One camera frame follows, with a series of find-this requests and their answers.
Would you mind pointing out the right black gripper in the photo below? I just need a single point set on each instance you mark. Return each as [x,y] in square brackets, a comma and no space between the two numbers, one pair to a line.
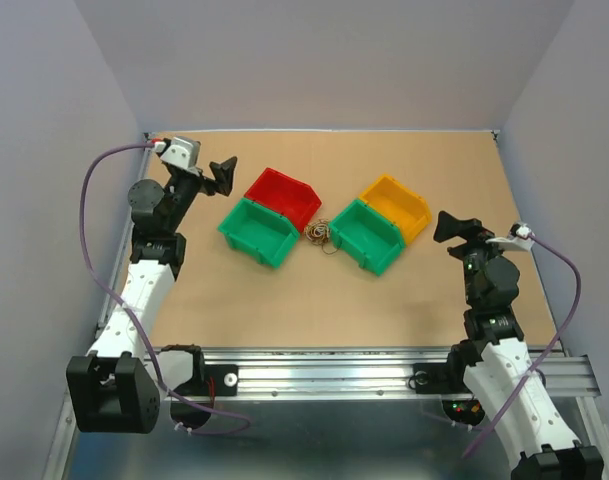
[469,229]

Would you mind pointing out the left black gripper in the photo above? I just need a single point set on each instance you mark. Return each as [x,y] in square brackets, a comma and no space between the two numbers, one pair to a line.
[223,174]

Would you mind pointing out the yellow plastic bin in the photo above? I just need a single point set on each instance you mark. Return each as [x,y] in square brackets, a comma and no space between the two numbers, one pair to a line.
[407,210]

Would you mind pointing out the green plastic bin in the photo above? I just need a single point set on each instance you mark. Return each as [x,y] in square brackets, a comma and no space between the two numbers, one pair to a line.
[369,238]
[259,232]

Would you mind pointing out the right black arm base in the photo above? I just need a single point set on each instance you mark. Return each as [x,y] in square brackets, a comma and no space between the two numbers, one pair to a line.
[447,377]

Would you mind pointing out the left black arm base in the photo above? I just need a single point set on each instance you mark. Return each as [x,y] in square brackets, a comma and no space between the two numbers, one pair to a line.
[185,370]

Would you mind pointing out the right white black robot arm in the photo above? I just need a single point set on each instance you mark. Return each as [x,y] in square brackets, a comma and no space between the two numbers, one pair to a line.
[494,363]

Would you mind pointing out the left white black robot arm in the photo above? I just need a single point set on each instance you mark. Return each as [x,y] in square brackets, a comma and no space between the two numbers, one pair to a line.
[119,384]

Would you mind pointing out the red plastic bin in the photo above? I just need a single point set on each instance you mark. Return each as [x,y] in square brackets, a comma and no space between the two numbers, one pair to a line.
[284,195]

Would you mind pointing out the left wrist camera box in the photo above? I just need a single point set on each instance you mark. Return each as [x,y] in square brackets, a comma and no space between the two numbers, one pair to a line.
[182,153]

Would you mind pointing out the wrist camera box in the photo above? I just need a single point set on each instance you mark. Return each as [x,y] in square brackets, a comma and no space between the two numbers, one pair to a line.
[182,153]
[519,238]

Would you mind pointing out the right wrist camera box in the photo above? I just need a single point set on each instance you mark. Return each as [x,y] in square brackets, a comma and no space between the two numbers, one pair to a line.
[519,238]

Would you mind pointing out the aluminium frame rail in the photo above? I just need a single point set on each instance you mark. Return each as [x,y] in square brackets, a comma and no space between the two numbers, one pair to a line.
[326,375]

